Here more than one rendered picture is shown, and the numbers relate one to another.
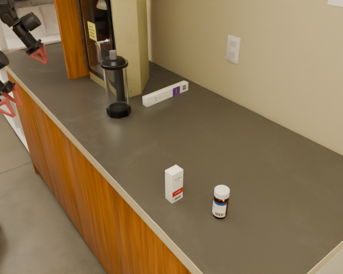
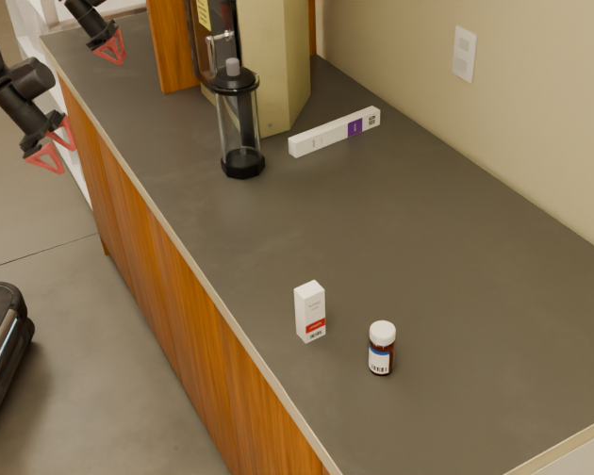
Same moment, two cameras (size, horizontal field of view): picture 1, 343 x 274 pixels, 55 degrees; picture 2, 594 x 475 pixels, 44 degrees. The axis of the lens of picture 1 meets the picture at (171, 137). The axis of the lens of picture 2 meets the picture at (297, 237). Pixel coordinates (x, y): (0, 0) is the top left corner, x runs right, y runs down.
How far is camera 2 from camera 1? 33 cm
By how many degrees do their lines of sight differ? 10
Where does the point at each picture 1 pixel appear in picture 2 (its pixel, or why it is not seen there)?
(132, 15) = not seen: outside the picture
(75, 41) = (174, 24)
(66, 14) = not seen: outside the picture
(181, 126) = (350, 201)
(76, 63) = (176, 65)
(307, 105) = (588, 177)
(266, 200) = (469, 351)
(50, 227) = (125, 358)
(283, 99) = (549, 159)
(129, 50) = (268, 53)
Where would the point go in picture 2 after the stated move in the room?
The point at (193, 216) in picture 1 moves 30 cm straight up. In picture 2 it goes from (336, 367) to (334, 221)
